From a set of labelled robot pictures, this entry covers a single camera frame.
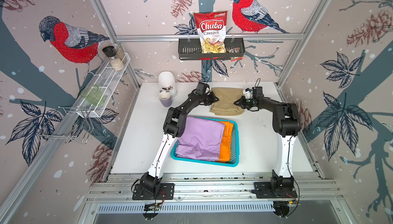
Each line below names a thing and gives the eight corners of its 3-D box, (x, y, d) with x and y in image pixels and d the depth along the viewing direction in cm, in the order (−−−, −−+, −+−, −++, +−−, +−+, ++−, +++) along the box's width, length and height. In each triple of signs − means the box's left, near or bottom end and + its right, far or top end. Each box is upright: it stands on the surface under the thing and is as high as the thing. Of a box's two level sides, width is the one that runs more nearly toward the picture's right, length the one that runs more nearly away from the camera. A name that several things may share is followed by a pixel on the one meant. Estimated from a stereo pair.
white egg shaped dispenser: (160, 99, 113) (155, 85, 101) (163, 86, 122) (159, 71, 110) (175, 99, 113) (172, 85, 101) (177, 86, 122) (174, 71, 110)
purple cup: (160, 107, 108) (157, 99, 101) (161, 98, 113) (159, 90, 106) (170, 107, 108) (168, 99, 101) (172, 98, 113) (170, 90, 106)
